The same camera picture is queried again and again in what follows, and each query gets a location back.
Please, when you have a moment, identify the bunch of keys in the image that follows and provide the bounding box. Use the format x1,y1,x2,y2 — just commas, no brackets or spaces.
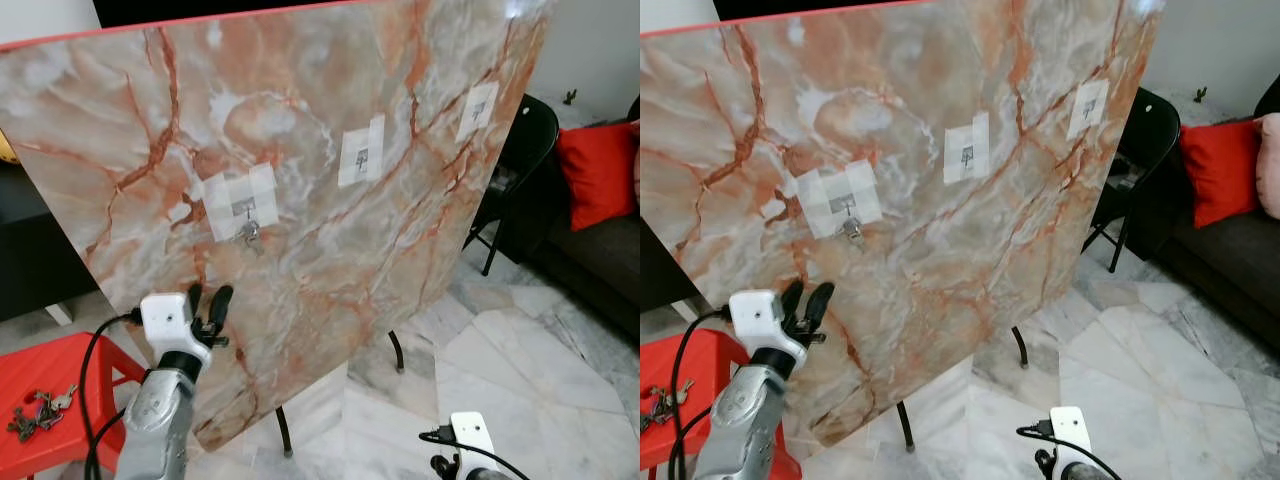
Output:
643,378,697,433
6,386,80,443

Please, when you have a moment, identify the red plastic stool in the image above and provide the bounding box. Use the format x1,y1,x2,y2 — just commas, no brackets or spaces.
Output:
0,331,148,478
640,327,803,480

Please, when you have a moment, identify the marble patterned board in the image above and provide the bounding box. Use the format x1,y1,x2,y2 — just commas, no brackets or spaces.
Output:
0,0,559,453
640,0,1166,448

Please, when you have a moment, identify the dark low furniture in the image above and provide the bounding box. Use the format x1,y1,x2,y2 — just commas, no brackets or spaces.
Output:
640,215,701,311
0,160,103,323

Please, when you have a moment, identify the dark grey sofa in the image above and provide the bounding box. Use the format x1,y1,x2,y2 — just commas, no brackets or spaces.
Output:
1145,205,1280,353
520,200,641,343

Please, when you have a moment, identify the red cushion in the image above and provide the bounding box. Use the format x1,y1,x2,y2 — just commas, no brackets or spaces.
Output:
555,119,641,232
1179,117,1264,230

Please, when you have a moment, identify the black folding chair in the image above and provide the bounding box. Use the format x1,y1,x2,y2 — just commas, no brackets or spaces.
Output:
464,94,561,277
1083,87,1182,274

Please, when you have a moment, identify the pink cushion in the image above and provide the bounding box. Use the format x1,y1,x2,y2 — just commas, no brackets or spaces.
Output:
1254,111,1280,220

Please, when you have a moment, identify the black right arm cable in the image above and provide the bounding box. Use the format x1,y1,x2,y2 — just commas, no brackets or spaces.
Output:
419,428,533,480
1017,422,1126,480

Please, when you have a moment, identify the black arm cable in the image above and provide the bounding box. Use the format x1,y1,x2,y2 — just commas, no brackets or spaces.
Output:
666,307,733,480
419,428,533,480
78,312,143,480
1017,422,1126,480

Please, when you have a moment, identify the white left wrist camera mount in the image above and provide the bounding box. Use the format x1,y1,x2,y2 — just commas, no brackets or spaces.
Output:
139,291,214,353
727,289,809,365

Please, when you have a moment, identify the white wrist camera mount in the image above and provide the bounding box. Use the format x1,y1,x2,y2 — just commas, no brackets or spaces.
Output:
139,291,214,353
449,411,497,472
727,289,809,365
1049,405,1094,467

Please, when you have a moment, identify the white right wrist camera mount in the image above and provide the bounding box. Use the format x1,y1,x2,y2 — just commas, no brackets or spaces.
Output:
1049,405,1094,467
449,411,497,472

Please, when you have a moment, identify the taped metal wall hook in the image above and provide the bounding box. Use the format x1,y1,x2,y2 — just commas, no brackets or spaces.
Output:
456,81,501,143
943,111,992,186
1066,79,1111,141
796,159,885,240
203,164,282,242
337,114,386,190

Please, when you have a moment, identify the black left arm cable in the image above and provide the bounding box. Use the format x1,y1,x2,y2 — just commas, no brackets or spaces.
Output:
666,307,733,480
78,312,143,480

